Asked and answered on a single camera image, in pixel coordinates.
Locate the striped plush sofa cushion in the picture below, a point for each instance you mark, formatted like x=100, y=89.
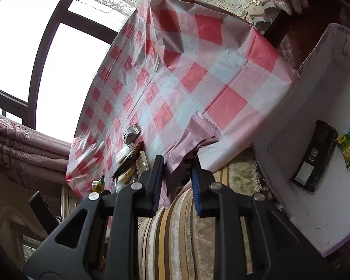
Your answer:
x=175, y=239

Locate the dark window frame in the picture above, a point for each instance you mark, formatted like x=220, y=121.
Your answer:
x=46, y=49

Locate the red white checkered tablecloth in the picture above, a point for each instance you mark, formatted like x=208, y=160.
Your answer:
x=192, y=73

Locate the black snack packet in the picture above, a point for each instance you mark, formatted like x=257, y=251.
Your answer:
x=315, y=154

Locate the yellow green snack packet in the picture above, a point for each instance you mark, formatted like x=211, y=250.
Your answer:
x=97, y=185

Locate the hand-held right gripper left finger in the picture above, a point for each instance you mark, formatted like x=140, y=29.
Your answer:
x=159, y=180

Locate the mauve pink snack packet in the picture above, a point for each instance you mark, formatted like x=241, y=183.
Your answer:
x=192, y=140

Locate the cream carved cabinet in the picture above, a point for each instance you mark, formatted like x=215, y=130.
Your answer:
x=5, y=218

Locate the white box with purple rim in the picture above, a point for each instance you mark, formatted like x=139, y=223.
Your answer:
x=323, y=99

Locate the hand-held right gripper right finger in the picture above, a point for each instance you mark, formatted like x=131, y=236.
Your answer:
x=196, y=186

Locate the cream cake packet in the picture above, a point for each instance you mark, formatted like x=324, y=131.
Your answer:
x=122, y=154

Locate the white long snack packet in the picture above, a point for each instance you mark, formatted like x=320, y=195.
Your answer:
x=143, y=163

